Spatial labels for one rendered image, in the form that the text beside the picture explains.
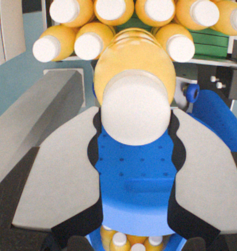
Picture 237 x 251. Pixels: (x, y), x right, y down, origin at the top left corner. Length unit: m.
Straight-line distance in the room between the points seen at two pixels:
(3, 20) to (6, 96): 1.49
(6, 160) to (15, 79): 1.08
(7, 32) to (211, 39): 0.43
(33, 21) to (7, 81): 0.55
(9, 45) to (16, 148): 0.45
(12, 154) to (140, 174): 0.52
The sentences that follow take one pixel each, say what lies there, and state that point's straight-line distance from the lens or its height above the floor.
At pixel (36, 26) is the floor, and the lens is 1.53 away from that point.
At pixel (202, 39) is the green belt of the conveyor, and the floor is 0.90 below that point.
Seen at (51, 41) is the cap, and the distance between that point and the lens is 0.32.
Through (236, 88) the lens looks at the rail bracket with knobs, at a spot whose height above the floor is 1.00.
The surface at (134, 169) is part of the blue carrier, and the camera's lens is 0.30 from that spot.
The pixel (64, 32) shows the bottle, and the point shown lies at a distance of 0.36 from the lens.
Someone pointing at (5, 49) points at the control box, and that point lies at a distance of 0.37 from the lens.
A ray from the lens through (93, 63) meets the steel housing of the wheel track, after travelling 0.54.
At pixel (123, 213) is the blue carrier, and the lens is 0.26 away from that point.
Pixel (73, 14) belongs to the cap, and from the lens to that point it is 0.30.
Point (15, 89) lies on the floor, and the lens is 1.75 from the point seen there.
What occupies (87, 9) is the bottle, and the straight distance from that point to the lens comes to 0.34.
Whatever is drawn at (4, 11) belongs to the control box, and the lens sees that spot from 0.37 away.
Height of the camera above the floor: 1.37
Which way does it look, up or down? 58 degrees down
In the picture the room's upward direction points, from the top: 173 degrees counter-clockwise
